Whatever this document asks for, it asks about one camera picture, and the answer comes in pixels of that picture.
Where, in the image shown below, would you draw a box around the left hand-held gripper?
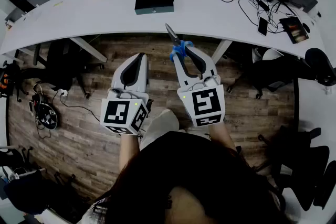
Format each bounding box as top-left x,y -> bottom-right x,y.
99,52 -> 151,136

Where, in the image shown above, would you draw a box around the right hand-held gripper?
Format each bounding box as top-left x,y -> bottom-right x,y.
173,45 -> 226,129

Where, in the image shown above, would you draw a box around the blue-handled scissors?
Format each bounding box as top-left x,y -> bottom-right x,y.
164,23 -> 195,62

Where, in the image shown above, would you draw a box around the person's right forearm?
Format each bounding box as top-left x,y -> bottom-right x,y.
208,122 -> 237,152

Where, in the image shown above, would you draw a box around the person's left forearm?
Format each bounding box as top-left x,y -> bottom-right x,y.
118,133 -> 140,175

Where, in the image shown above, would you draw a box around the white desk leg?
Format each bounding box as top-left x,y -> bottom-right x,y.
69,36 -> 108,63
211,39 -> 233,64

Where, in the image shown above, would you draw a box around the person's light trousers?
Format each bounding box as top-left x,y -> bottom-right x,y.
140,109 -> 180,151

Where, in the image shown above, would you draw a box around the white rounded device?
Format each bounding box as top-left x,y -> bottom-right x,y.
251,47 -> 285,64

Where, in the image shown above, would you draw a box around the black smartphone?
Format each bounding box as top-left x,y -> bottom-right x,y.
257,16 -> 269,36

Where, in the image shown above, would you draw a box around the person's dark top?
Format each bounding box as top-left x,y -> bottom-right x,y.
104,130 -> 288,224

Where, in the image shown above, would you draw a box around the round black floor device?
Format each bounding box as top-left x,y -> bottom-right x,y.
28,83 -> 59,140

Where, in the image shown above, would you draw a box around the black tablet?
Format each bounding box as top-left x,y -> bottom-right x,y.
279,16 -> 310,45

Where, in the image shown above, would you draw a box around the black chair with headrest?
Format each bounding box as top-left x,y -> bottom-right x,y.
0,60 -> 29,103

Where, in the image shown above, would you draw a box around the orange bag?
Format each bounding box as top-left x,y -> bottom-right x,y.
0,72 -> 9,89

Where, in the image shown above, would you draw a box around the black mesh office chair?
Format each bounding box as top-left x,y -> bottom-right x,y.
257,125 -> 336,212

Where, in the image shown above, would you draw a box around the black fabric bag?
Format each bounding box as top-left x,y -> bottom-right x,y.
3,169 -> 55,216

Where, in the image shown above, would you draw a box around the black cable tangle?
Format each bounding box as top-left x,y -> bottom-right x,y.
212,0 -> 299,34

